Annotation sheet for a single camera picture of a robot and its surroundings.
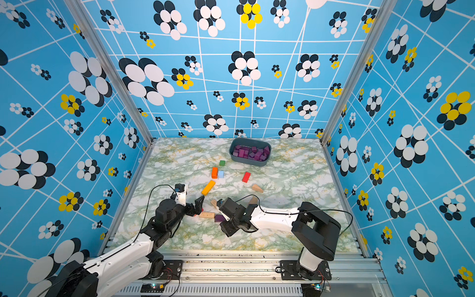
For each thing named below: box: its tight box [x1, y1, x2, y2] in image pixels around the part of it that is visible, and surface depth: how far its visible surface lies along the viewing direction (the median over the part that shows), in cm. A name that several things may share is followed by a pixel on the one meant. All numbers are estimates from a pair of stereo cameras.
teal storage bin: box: [228, 137, 272, 167], surface depth 111 cm
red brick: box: [241, 172, 252, 184], surface depth 104 cm
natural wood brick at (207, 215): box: [199, 211, 216, 219], surface depth 89 cm
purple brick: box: [214, 214, 226, 223], surface depth 89 cm
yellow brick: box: [201, 180, 216, 197], surface depth 100 cm
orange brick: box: [210, 167, 219, 179], surface depth 106 cm
